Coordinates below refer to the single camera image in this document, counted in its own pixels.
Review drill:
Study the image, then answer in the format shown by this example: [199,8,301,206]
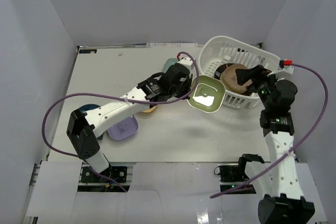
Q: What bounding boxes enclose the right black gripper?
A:
[235,65,281,109]

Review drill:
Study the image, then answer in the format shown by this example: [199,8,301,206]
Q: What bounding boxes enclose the brown square plate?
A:
[219,63,252,94]

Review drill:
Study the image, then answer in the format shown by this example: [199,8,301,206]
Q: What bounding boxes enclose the round black rimmed plate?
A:
[214,64,251,96]

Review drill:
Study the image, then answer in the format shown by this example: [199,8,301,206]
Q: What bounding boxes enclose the green square panda plate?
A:
[188,75,226,113]

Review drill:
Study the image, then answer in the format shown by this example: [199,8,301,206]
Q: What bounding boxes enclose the yellow square panda plate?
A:
[139,106,156,114]

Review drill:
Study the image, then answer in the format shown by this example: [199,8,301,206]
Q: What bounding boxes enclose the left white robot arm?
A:
[66,63,194,182]

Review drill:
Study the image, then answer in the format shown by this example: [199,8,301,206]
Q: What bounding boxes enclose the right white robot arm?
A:
[235,65,315,223]

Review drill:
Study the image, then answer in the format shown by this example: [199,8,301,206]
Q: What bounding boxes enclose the white plastic basket bin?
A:
[197,36,280,109]

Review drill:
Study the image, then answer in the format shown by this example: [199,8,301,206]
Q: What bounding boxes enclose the teal rectangular plate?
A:
[162,58,178,73]

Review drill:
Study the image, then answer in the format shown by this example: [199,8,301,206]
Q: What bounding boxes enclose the papers at table back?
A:
[146,42,204,49]

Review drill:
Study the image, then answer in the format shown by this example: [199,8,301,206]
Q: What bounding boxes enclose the purple square panda plate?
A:
[107,115,139,142]

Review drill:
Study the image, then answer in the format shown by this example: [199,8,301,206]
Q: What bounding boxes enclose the dark blue leaf dish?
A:
[78,104,103,141]

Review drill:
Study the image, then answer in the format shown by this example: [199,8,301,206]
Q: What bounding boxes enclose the black label sticker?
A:
[78,49,97,54]

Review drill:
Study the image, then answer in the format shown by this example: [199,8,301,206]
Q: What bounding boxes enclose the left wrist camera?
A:
[177,55,195,71]

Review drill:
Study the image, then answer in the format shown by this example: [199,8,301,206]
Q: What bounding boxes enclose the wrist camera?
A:
[177,55,195,71]
[268,60,294,76]

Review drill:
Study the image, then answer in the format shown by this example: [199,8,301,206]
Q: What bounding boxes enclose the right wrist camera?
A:
[268,60,294,76]

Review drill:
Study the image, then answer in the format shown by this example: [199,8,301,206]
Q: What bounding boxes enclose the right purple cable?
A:
[209,62,329,199]

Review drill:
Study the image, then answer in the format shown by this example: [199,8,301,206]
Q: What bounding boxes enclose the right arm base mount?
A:
[214,154,265,192]

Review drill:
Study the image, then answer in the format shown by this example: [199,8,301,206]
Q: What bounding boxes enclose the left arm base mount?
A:
[77,166,130,193]

